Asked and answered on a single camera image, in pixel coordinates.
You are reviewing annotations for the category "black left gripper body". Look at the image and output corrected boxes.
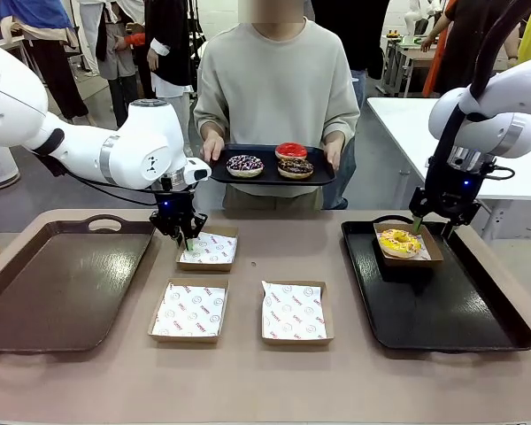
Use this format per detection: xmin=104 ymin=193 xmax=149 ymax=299
xmin=153 ymin=188 xmax=196 ymax=236

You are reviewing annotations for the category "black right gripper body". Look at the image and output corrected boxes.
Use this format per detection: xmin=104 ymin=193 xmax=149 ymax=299
xmin=418 ymin=170 xmax=483 ymax=213

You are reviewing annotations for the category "brown cardboard tray box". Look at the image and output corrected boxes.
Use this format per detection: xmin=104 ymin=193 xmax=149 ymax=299
xmin=147 ymin=277 xmax=230 ymax=344
xmin=372 ymin=220 xmax=444 ymax=268
xmin=260 ymin=279 xmax=335 ymax=346
xmin=175 ymin=225 xmax=240 ymax=273

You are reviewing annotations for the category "yellow sprinkled donut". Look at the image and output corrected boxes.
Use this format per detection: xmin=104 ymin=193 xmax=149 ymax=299
xmin=378 ymin=228 xmax=423 ymax=259

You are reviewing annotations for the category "dark donut with white stripes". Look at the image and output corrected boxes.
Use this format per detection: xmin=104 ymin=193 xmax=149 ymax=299
xmin=226 ymin=154 xmax=266 ymax=179

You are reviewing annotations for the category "small black hand-held tray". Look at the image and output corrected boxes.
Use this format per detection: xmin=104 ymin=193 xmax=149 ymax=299
xmin=209 ymin=143 xmax=338 ymax=186

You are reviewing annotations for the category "red glazed donut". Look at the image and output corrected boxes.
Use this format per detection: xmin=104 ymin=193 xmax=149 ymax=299
xmin=274 ymin=142 xmax=309 ymax=161

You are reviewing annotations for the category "person's right forearm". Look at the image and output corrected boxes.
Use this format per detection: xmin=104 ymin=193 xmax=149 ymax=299
xmin=193 ymin=95 xmax=231 ymax=138

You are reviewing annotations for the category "person's left forearm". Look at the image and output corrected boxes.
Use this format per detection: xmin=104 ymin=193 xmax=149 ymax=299
xmin=320 ymin=95 xmax=361 ymax=145

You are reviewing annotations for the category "black plastic serving tray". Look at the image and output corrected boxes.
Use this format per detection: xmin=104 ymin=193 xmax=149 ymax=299
xmin=340 ymin=214 xmax=531 ymax=354

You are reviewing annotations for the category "brown plastic serving tray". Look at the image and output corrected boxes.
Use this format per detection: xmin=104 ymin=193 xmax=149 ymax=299
xmin=0 ymin=214 xmax=157 ymax=354

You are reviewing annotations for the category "person's right hand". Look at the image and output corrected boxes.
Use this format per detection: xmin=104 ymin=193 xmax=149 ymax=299
xmin=202 ymin=132 xmax=226 ymax=164

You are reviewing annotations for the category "person's left hand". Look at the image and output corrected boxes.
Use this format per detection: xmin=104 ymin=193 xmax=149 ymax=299
xmin=322 ymin=141 xmax=342 ymax=173

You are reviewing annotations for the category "white rectangular table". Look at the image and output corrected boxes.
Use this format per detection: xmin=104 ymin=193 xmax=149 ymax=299
xmin=366 ymin=97 xmax=531 ymax=243

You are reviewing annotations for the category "orange garment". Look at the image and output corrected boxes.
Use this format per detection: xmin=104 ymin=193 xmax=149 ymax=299
xmin=422 ymin=24 xmax=452 ymax=97

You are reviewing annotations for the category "grey metal workbench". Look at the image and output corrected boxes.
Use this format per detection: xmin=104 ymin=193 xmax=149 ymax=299
xmin=380 ymin=33 xmax=442 ymax=98

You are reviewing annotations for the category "person in dark brown coat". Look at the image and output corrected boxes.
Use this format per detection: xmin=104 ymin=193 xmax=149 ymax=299
xmin=442 ymin=0 xmax=521 ymax=97

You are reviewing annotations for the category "person in white jacket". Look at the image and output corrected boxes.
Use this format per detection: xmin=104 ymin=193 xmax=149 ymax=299
xmin=78 ymin=0 xmax=147 ymax=129

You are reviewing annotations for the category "person in beige sweater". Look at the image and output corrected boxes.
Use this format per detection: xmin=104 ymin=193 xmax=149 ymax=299
xmin=193 ymin=0 xmax=361 ymax=212

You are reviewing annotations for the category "person in black wide trousers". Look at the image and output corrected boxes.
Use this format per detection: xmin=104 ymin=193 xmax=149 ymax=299
xmin=0 ymin=0 xmax=89 ymax=123

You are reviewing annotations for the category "person in black top jeans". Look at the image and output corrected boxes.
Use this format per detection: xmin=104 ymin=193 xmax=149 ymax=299
xmin=312 ymin=0 xmax=390 ymax=110

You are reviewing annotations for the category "person in white skirt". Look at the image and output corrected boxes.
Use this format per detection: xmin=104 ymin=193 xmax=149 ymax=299
xmin=144 ymin=0 xmax=204 ymax=154

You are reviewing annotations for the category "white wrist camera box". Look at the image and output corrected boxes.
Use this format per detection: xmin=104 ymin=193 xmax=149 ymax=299
xmin=183 ymin=157 xmax=213 ymax=183

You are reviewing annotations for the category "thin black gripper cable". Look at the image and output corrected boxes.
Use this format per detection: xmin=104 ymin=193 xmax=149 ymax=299
xmin=481 ymin=164 xmax=517 ymax=181

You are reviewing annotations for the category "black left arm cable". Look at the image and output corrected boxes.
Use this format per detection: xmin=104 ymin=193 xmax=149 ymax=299
xmin=35 ymin=152 xmax=160 ymax=207

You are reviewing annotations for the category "black right arm hose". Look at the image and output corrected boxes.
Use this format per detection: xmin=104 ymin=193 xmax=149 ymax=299
xmin=424 ymin=0 xmax=531 ymax=191

